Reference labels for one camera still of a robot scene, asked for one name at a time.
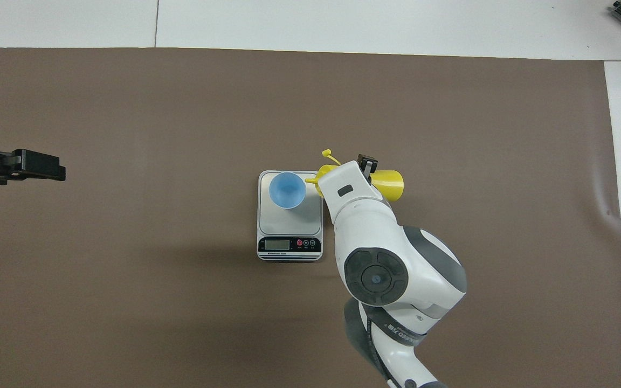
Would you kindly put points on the silver digital kitchen scale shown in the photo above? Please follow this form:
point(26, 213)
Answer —
point(289, 226)

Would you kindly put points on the light blue plastic cup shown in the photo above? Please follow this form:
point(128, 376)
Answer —
point(287, 189)

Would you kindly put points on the yellow squeeze bottle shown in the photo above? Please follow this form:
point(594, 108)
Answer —
point(388, 184)

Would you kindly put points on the brown table mat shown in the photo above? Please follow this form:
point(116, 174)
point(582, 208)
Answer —
point(181, 118)

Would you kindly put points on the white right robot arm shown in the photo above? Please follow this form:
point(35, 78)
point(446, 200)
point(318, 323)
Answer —
point(375, 231)

